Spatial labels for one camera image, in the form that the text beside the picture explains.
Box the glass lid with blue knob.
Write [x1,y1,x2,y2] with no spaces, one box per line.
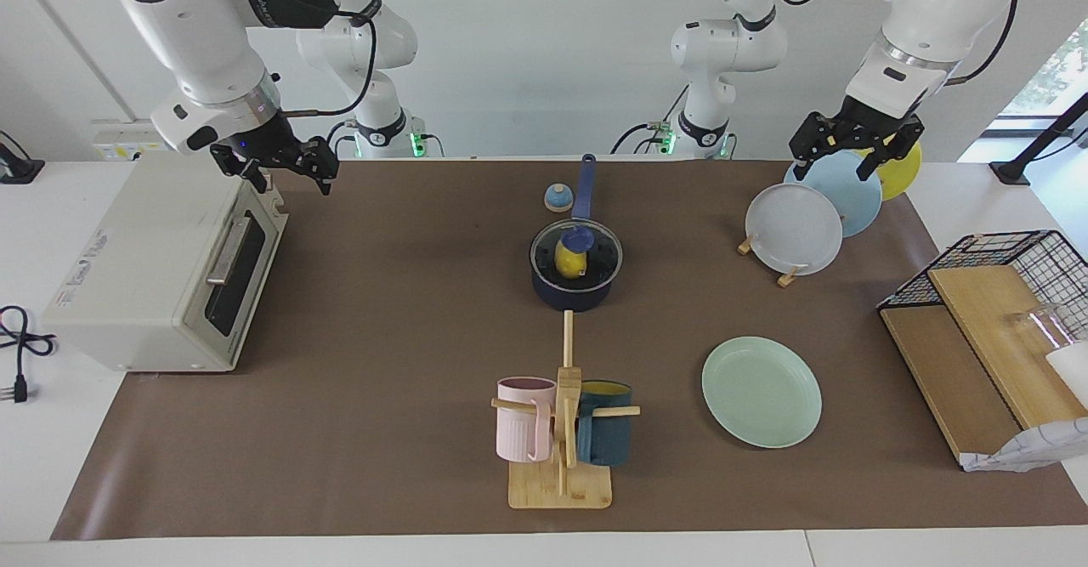
[530,218,624,289]

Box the black power cord with plug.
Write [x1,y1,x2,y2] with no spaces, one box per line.
[0,305,59,404]

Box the dark teal mug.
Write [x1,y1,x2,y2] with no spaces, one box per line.
[576,380,633,467]

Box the clear glass cup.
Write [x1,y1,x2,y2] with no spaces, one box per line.
[1007,303,1080,351]

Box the black left base cable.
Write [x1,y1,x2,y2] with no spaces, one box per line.
[610,82,691,156]

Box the pink ribbed mug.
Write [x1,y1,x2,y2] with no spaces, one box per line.
[496,377,558,463]

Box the black clamp mount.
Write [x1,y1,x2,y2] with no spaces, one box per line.
[0,131,45,185]

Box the window with greenery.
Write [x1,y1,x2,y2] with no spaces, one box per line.
[994,19,1088,122]

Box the cream toaster oven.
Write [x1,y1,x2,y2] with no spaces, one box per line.
[41,152,290,373]

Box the wooden plate rack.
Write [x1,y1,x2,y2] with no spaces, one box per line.
[737,231,808,288]

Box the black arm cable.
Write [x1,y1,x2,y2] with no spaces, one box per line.
[242,0,379,119]
[765,0,1021,88]

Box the black right base cable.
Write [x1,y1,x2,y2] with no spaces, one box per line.
[323,119,358,158]

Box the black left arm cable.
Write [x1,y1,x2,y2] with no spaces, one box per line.
[765,0,1021,88]

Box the white patterned cloth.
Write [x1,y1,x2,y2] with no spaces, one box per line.
[960,418,1088,473]

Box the black base cable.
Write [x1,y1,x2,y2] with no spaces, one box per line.
[610,82,691,156]
[323,119,358,158]

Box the black angled stand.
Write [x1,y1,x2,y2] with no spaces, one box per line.
[989,91,1088,187]

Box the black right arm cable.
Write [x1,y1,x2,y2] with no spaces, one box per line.
[242,0,379,119]

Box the light wooden board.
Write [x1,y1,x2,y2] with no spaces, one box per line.
[928,265,1088,429]

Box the black wire basket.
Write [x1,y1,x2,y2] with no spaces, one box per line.
[878,230,1088,343]

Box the green plate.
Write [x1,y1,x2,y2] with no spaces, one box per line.
[701,336,824,450]

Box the white power strip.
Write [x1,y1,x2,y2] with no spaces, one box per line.
[92,121,184,162]

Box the white cup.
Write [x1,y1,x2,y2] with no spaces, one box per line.
[1045,342,1088,406]

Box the dark blue saucepan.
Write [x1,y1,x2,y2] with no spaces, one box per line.
[530,154,624,312]

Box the dark wooden board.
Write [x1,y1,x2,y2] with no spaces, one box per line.
[880,305,1021,464]

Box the yellow plate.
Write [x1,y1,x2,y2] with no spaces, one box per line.
[854,138,922,202]

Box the brown table mat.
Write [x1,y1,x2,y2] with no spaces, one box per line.
[49,157,1088,542]

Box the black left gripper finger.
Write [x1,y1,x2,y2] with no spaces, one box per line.
[789,112,840,168]
[857,119,926,182]

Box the yellow potato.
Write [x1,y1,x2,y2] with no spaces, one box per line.
[553,242,589,280]

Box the light blue plate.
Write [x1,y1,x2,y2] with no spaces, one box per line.
[784,150,885,238]

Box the wooden mug tree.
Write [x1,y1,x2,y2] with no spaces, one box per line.
[490,310,640,510]

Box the grey plate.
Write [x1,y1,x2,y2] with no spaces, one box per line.
[745,183,844,276]

